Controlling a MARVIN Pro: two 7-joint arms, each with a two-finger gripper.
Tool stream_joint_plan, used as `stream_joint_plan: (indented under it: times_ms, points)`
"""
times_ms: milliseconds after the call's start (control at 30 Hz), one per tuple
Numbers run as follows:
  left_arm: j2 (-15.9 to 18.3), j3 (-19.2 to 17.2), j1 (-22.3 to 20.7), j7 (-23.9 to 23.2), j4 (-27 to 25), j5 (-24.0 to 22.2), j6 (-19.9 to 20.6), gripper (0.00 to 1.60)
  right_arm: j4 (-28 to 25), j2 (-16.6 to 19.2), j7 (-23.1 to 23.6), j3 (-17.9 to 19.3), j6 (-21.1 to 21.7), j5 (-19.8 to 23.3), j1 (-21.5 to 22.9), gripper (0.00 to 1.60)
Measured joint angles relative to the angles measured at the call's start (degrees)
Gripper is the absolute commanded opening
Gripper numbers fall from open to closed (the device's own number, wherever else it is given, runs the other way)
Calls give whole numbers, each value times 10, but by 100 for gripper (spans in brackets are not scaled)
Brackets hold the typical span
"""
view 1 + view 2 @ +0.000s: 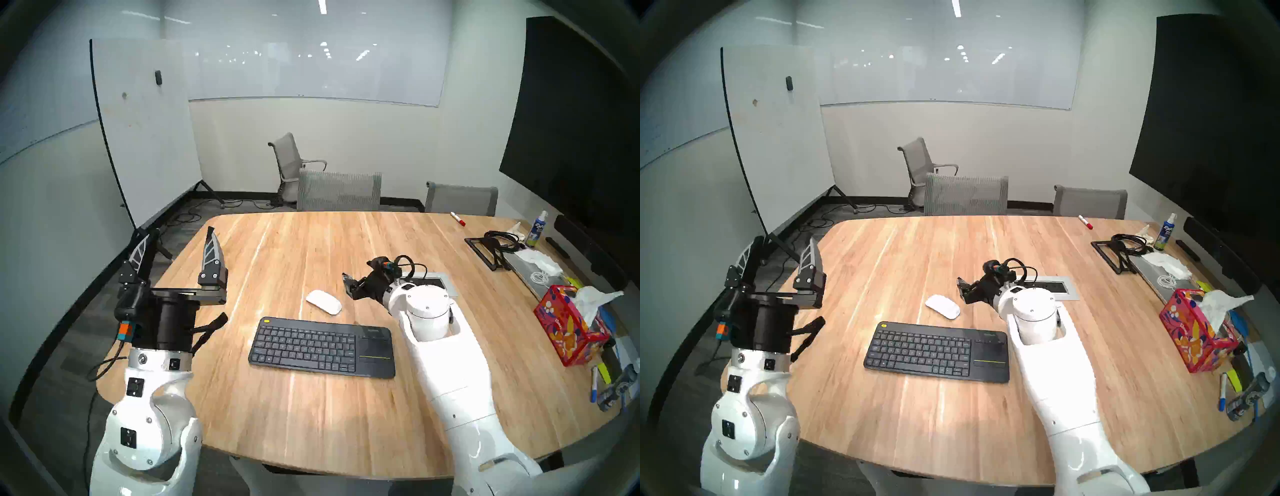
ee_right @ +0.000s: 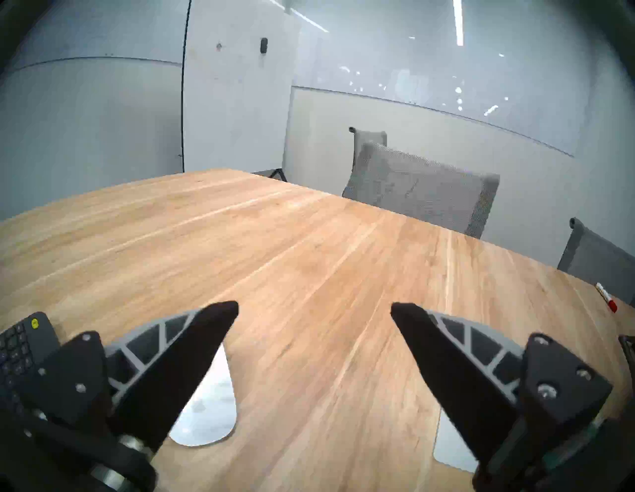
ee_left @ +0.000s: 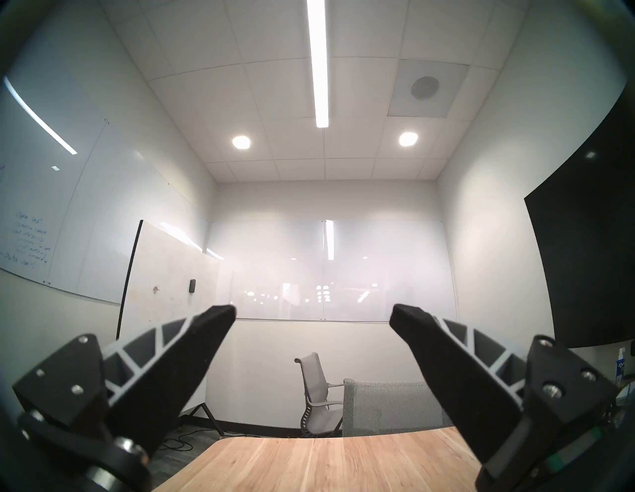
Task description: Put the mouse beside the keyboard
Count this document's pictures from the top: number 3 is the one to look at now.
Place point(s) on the rolling white whiteboard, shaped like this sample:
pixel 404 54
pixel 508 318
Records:
pixel 163 277

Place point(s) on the long ceiling light strip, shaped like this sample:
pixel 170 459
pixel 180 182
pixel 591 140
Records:
pixel 318 64

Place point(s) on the grey armrest swivel chair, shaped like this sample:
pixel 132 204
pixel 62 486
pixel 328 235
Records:
pixel 315 382

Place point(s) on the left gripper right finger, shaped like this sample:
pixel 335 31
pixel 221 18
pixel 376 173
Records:
pixel 471 382

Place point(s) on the grey mesh office chair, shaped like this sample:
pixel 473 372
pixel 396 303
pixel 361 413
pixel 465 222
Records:
pixel 387 406

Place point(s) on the written-on wall whiteboard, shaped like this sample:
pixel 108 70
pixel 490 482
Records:
pixel 59 208

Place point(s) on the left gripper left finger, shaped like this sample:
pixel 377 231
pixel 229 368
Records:
pixel 149 377

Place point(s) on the round ceiling light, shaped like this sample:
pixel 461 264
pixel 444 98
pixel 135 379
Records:
pixel 408 139
pixel 241 142

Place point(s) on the large black wall screen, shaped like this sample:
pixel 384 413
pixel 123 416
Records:
pixel 585 248

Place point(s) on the whiteboard cleaner spray bottle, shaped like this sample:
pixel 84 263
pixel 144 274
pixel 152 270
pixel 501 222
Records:
pixel 620 366

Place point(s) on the wide glass wall whiteboard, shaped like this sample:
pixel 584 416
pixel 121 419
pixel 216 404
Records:
pixel 297 268

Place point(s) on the round ceiling speaker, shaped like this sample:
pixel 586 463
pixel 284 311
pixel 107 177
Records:
pixel 424 87

